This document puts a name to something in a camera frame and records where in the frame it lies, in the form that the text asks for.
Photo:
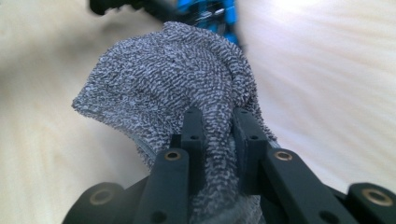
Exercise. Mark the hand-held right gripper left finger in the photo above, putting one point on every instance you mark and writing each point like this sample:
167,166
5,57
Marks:
193,140

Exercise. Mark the grey terry towel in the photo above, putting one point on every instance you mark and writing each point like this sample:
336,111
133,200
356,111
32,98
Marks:
162,84

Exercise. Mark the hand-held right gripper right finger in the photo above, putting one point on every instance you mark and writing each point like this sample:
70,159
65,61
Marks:
249,143

